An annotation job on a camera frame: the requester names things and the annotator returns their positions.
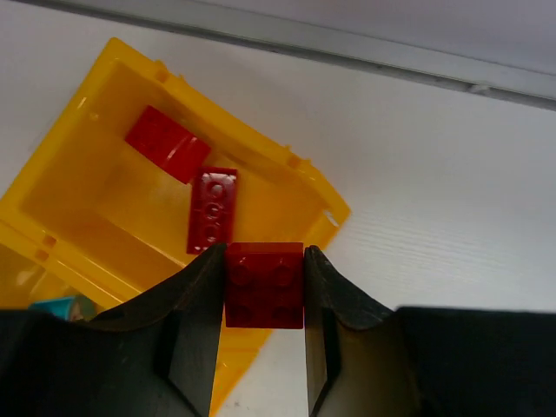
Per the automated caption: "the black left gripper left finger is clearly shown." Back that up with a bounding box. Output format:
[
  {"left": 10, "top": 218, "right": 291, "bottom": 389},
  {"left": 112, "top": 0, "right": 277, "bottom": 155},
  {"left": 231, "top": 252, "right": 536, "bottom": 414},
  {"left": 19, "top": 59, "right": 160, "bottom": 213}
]
[{"left": 1, "top": 244, "right": 225, "bottom": 416}]

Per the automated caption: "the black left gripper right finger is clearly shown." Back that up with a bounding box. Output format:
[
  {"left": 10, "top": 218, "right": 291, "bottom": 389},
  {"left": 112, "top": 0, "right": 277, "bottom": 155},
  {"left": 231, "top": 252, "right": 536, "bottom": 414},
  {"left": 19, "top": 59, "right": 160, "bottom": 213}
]
[{"left": 304, "top": 246, "right": 555, "bottom": 416}]

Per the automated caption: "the teal rounded lego brick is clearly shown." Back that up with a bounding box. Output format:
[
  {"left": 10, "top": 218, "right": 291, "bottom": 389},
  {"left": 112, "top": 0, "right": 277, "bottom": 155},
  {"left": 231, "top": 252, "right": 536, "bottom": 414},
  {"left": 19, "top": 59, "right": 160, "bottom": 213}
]
[{"left": 28, "top": 295, "right": 97, "bottom": 321}]

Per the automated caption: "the red small square lego brick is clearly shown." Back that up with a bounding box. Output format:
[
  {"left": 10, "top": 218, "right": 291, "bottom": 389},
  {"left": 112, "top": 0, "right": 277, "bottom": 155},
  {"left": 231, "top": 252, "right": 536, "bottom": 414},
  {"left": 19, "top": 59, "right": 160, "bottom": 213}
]
[{"left": 225, "top": 242, "right": 304, "bottom": 329}]

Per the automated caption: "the red curved lego brick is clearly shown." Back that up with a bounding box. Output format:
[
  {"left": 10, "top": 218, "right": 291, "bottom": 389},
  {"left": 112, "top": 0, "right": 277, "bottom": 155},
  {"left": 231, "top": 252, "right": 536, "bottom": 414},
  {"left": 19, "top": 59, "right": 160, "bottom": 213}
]
[{"left": 125, "top": 106, "right": 211, "bottom": 183}]

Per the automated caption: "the yellow divided plastic tray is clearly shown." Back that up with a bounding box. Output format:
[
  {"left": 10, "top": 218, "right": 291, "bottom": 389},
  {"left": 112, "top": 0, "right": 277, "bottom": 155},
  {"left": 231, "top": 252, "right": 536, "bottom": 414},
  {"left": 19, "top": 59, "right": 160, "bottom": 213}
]
[{"left": 1, "top": 38, "right": 350, "bottom": 416}]

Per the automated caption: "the grey aluminium table edge rail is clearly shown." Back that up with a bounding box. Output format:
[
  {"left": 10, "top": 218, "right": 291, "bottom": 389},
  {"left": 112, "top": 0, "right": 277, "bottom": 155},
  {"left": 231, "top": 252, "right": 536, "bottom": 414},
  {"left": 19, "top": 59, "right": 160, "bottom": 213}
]
[{"left": 35, "top": 1, "right": 555, "bottom": 110}]

